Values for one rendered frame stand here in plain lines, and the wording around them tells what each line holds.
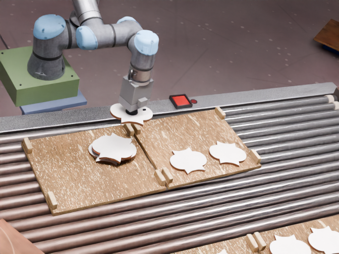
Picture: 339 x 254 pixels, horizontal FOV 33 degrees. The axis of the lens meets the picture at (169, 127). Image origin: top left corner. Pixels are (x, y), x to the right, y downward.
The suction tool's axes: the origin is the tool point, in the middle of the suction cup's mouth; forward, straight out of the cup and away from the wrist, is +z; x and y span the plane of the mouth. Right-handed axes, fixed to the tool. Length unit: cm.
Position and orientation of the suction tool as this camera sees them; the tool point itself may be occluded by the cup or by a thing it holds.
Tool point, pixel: (130, 114)
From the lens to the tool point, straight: 199.9
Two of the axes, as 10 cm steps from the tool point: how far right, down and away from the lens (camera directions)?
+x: -6.7, -5.7, 4.8
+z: -2.1, 7.6, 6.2
